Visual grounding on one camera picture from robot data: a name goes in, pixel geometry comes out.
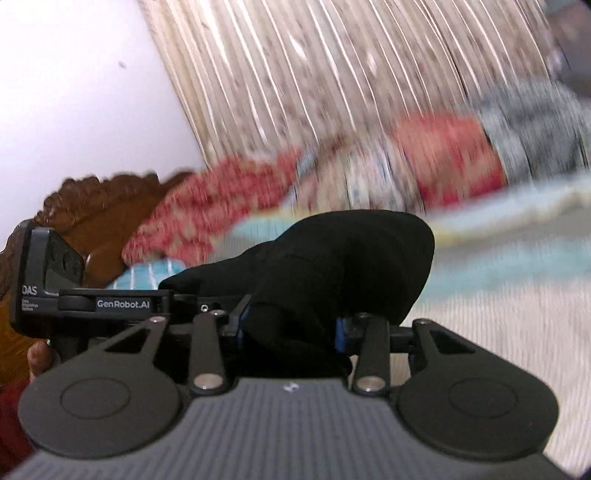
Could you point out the person's left hand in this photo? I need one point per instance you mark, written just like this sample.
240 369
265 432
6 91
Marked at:
39 360

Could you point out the black pants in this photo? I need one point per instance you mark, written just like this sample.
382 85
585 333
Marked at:
332 258

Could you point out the carved wooden headboard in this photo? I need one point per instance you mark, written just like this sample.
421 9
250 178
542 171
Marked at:
106 207

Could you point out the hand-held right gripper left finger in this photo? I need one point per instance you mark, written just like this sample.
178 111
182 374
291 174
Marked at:
207 350

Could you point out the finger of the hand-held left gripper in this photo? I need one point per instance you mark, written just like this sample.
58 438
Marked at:
203 302

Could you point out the patterned bedsheet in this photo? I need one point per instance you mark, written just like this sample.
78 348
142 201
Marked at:
498 286

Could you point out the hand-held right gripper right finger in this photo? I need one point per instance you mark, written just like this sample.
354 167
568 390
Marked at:
373 350

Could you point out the red garment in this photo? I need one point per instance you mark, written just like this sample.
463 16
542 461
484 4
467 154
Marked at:
11 424

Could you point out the leaf print curtain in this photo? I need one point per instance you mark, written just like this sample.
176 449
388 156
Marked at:
323 69

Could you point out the patchwork floral quilt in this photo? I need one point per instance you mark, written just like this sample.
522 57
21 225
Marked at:
452 157

